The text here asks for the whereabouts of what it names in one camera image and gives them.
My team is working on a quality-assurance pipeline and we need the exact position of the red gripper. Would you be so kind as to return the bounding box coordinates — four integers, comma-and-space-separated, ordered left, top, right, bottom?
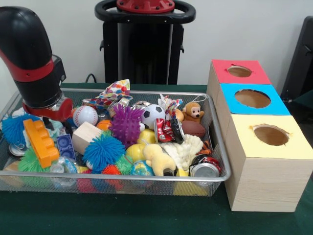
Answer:
22, 97, 74, 135

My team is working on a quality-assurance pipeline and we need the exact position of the blue toy brick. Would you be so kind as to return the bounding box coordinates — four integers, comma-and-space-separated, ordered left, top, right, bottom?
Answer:
56, 134, 77, 160

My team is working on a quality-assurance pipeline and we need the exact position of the plain wooden block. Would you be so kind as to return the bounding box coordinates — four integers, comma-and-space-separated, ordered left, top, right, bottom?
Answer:
71, 121, 103, 154

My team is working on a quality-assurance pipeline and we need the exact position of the white baseball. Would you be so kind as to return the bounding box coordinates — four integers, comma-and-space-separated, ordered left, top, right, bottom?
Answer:
72, 105, 99, 128

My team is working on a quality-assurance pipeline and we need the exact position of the wooden box with three holes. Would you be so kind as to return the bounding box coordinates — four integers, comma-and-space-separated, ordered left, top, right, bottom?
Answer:
206, 59, 313, 212

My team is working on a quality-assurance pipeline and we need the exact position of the light teal cloth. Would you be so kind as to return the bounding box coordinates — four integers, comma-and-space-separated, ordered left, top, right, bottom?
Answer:
46, 120, 66, 139

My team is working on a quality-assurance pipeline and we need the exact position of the orange toy brick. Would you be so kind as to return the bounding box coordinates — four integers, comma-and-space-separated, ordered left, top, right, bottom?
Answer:
23, 119, 60, 169

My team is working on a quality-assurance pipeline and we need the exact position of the purple spiky ball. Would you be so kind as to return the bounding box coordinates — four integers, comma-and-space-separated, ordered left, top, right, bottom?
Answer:
109, 104, 145, 149

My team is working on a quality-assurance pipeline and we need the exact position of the small soccer ball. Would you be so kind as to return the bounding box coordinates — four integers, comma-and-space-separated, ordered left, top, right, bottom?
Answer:
140, 104, 166, 130

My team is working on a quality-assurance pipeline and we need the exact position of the yellow plush animal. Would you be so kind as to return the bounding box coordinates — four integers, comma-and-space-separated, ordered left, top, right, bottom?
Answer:
142, 143, 177, 177

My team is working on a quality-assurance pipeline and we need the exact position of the crushed red soda can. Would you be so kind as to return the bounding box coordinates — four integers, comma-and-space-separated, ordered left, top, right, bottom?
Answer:
153, 117, 185, 144

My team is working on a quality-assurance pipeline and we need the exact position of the dark green tablecloth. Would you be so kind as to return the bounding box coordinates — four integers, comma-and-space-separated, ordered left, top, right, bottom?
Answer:
0, 82, 313, 235
293, 89, 313, 105

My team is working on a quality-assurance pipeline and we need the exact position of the brown monkey plush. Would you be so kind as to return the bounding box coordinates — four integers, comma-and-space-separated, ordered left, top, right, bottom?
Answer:
182, 101, 205, 124

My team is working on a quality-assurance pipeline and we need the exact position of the blue stringy rubber ball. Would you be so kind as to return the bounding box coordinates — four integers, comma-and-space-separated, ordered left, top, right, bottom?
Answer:
82, 136, 127, 172

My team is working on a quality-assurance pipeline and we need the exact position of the silver wire mesh bin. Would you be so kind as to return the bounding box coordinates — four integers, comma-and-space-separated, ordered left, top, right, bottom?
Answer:
0, 87, 232, 196

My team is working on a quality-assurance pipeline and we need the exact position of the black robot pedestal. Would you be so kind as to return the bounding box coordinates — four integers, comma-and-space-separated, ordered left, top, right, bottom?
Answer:
94, 0, 196, 85

